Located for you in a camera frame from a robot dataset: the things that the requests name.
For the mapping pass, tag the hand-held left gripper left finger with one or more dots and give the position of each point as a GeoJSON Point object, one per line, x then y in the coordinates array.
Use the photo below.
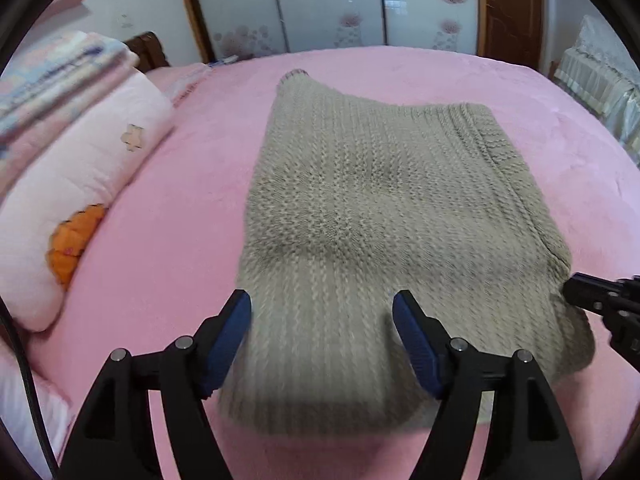
{"type": "Point", "coordinates": [227, 345]}

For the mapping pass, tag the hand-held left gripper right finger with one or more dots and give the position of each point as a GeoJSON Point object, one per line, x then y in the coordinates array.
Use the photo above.
{"type": "Point", "coordinates": [415, 345]}

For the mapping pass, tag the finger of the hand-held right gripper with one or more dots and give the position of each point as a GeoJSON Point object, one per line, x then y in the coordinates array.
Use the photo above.
{"type": "Point", "coordinates": [585, 292]}

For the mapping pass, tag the grey knitted cardigan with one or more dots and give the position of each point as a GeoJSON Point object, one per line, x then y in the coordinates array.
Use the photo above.
{"type": "Point", "coordinates": [350, 210]}

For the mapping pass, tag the pink bed blanket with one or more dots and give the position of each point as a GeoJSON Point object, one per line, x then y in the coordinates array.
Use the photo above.
{"type": "Point", "coordinates": [200, 185]}

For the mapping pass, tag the lace covered cabinet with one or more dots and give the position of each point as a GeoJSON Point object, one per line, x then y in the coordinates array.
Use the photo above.
{"type": "Point", "coordinates": [600, 75]}

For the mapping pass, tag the pale pink pillow orange flower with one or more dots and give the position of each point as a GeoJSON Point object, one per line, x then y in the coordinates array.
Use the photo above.
{"type": "Point", "coordinates": [100, 160]}

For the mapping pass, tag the brown wooden door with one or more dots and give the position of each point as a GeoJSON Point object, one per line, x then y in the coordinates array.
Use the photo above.
{"type": "Point", "coordinates": [510, 10]}

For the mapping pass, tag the dark wooden headboard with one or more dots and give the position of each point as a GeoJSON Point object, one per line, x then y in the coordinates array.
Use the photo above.
{"type": "Point", "coordinates": [150, 52]}

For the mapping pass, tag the folded floral quilt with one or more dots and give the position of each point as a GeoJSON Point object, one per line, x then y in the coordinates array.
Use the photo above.
{"type": "Point", "coordinates": [50, 80]}

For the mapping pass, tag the floral sliding door wardrobe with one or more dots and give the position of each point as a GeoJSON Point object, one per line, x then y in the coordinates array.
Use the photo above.
{"type": "Point", "coordinates": [325, 5]}

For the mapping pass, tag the pink wall shelf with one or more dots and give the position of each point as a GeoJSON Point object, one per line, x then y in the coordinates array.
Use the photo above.
{"type": "Point", "coordinates": [65, 5]}

